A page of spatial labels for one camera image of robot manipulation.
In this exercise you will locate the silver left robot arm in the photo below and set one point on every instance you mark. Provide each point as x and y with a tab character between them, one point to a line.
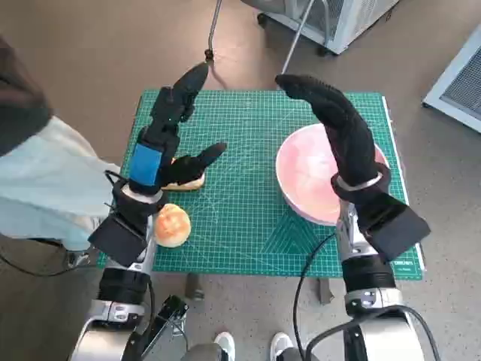
124	282

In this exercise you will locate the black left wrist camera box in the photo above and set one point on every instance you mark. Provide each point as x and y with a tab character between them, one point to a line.
116	240

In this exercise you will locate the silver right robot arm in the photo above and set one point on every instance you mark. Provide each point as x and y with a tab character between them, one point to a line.
366	278

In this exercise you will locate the green cutting mat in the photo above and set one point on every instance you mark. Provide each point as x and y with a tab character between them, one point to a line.
244	150

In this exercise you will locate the person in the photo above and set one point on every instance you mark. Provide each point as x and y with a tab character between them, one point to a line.
37	180

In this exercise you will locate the metal chair leg with caster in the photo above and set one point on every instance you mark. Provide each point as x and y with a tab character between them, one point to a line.
213	26

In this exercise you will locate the straight metal chair leg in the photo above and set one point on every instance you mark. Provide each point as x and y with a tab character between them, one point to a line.
297	37

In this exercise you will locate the long braided toy bread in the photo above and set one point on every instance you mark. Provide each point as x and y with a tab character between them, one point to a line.
188	184

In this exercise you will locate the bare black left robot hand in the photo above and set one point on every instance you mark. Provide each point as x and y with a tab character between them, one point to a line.
144	165

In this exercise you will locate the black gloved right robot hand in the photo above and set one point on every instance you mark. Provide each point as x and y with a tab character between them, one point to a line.
349	143

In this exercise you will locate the round toy bread bun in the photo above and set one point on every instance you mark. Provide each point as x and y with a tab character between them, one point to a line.
174	225

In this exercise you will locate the white shoe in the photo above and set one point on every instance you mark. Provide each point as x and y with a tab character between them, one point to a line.
281	344
225	344

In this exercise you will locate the dark grey knee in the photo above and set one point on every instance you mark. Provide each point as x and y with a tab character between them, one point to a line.
295	355
203	353

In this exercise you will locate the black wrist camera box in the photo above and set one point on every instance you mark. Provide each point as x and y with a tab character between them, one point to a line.
398	229
116	240

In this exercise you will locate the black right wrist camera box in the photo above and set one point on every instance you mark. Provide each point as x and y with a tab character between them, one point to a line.
398	229

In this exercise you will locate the black bar with metal clamp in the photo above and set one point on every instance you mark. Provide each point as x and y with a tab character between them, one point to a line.
165	319

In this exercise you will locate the white wheeled cabinet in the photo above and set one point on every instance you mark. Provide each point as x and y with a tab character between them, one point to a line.
349	22

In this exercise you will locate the grey table leg bracket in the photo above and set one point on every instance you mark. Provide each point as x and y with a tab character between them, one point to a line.
325	291
194	286

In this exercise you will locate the pink bowl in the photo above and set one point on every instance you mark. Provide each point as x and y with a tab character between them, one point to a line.
304	169

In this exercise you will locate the white vented unit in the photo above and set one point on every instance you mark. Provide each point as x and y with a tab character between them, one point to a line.
458	82

